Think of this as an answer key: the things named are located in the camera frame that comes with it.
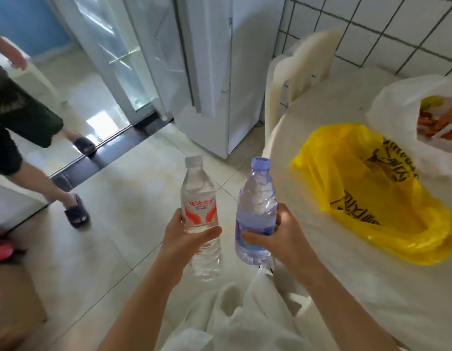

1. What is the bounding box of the white sliding glass door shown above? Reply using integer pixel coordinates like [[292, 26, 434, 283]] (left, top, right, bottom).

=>
[[45, 0, 175, 127]]

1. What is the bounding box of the person's right hand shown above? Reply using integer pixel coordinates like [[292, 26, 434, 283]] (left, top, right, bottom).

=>
[[240, 203, 322, 286]]

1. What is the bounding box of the dark slipper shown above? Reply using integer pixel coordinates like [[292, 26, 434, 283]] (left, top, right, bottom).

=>
[[64, 194, 90, 229], [72, 136, 98, 156]]

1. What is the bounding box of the yellow plastic bag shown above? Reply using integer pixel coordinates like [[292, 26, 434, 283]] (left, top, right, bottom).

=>
[[290, 123, 452, 266]]

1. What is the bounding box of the white refrigerator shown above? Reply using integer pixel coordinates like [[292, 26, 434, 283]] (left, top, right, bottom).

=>
[[173, 0, 287, 160]]

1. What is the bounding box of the round dining table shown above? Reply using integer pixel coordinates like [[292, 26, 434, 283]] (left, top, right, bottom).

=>
[[261, 67, 452, 351]]

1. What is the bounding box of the person's left forearm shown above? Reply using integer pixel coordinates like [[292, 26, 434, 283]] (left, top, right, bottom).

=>
[[98, 265, 187, 351]]

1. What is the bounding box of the person's right forearm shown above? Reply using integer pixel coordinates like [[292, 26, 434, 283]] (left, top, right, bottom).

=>
[[301, 266, 401, 351]]

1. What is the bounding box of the brown cardboard box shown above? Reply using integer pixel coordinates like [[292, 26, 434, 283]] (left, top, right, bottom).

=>
[[0, 263, 48, 351]]

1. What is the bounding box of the red-label water bottle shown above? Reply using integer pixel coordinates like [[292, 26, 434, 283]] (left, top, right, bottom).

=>
[[180, 155, 222, 280]]

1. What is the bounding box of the white plastic bag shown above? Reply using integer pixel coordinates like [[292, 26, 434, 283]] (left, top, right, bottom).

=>
[[365, 75, 452, 178]]

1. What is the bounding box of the person's left hand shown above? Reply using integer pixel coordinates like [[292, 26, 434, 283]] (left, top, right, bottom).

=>
[[158, 208, 223, 286]]

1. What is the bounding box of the white slatted chair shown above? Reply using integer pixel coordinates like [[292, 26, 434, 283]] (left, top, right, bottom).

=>
[[264, 28, 344, 143]]

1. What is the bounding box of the pink object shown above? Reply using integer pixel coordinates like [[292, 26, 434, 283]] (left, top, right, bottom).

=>
[[0, 226, 26, 264]]

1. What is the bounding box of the purple cap water bottle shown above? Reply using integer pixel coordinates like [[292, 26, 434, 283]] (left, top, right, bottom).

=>
[[234, 157, 279, 266]]

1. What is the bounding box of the yellow lemon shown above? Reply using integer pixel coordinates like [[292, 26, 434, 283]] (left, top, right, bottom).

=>
[[420, 96, 444, 112]]

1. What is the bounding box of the orange sausages bunch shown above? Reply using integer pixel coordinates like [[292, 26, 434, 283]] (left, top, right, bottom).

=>
[[416, 100, 452, 145]]

